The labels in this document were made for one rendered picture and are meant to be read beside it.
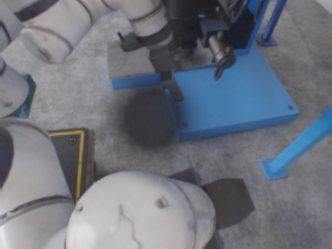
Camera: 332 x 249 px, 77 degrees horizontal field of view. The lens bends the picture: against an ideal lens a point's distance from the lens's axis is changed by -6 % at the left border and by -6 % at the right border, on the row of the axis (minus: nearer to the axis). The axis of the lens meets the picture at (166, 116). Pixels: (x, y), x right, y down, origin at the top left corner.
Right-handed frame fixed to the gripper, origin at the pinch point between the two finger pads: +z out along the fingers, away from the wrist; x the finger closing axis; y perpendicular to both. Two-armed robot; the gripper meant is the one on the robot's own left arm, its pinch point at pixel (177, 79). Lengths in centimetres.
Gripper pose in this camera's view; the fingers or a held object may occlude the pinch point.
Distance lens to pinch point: 64.2
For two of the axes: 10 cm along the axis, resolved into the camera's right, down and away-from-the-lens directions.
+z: 3.8, 6.1, 6.9
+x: 0.3, -7.6, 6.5
